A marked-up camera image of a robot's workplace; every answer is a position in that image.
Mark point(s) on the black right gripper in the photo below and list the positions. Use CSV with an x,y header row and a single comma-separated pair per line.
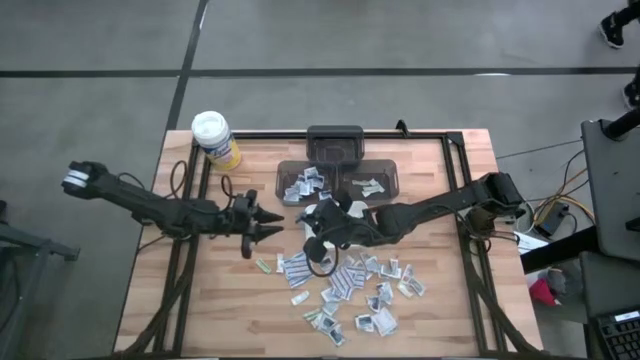
x,y
335,220

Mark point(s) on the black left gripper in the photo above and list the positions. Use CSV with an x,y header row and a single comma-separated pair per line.
x,y
240,217

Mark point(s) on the white printed text packet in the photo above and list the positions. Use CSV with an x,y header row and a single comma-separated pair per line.
x,y
311,172
325,196

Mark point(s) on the green striped strip packet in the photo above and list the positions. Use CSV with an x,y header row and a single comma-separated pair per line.
x,y
263,265
359,182
311,314

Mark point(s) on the green white packet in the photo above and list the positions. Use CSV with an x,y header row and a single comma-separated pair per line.
x,y
372,191

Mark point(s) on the plain white packet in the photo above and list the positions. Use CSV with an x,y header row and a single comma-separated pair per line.
x,y
375,181

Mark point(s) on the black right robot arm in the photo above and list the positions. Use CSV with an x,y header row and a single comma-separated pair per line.
x,y
440,207

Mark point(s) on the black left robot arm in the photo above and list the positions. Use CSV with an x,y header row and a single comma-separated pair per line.
x,y
140,202

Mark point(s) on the white plastic bin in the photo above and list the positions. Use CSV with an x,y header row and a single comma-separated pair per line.
x,y
360,207

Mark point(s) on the grey translucent plastic bin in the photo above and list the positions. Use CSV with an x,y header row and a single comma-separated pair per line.
x,y
385,167
335,145
280,170

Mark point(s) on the blue striped bandage packet pile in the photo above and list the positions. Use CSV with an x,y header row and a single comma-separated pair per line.
x,y
342,283

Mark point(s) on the thin white crumpled packet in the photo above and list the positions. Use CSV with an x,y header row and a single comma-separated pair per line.
x,y
300,298

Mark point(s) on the Lysol wipes canister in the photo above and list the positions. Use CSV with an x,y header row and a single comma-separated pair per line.
x,y
212,135

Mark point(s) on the black clamp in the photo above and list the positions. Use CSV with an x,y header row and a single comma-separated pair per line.
x,y
401,127
140,218

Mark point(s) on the white paper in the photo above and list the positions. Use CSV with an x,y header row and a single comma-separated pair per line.
x,y
530,242

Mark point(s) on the black blue power box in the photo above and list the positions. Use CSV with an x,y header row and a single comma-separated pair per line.
x,y
550,222

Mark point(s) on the black floor stand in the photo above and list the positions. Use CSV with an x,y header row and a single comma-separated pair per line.
x,y
30,245

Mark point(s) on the red cloth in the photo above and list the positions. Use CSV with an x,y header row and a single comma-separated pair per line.
x,y
542,292

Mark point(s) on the black diagonal bar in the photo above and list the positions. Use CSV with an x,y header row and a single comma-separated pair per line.
x,y
555,247

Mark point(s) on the grey cloth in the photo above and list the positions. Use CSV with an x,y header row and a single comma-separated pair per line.
x,y
559,281

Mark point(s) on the grey side desk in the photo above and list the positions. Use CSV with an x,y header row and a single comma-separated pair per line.
x,y
615,190

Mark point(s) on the black pole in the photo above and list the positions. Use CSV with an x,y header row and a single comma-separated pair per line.
x,y
622,125

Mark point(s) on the black keyboard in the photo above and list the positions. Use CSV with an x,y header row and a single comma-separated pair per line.
x,y
620,340

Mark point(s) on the person's foot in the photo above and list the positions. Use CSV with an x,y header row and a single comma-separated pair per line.
x,y
612,30
632,92

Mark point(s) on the black table frame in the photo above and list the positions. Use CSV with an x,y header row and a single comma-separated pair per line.
x,y
425,136

